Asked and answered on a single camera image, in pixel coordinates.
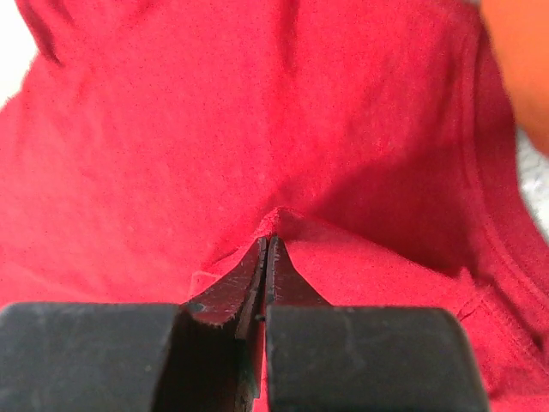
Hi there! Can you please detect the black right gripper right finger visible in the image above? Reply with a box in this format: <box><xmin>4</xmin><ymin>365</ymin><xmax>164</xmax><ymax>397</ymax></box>
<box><xmin>265</xmin><ymin>237</ymin><xmax>489</xmax><ymax>411</ymax></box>

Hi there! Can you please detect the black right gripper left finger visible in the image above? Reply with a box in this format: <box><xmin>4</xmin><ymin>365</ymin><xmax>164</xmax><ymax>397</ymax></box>
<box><xmin>1</xmin><ymin>238</ymin><xmax>267</xmax><ymax>411</ymax></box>

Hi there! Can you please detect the bright red t shirt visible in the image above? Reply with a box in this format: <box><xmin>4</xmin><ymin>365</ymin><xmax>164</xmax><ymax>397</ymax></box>
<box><xmin>1</xmin><ymin>1</ymin><xmax>548</xmax><ymax>411</ymax></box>

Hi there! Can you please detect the orange plastic laundry basket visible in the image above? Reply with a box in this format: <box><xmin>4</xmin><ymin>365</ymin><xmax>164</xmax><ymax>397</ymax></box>
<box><xmin>480</xmin><ymin>0</ymin><xmax>548</xmax><ymax>155</ymax></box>

